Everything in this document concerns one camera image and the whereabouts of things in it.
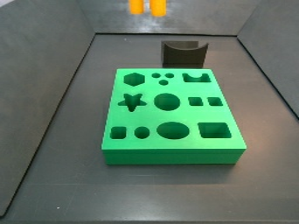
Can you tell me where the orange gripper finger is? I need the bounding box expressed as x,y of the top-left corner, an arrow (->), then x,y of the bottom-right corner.
129,0 -> 145,15
150,0 -> 167,17

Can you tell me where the dark grey arch-shaped piece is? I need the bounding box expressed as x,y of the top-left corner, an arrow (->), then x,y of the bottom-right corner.
162,40 -> 210,68

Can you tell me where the green shape sorter block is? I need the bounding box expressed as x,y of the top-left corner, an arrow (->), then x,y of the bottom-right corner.
102,68 -> 247,165

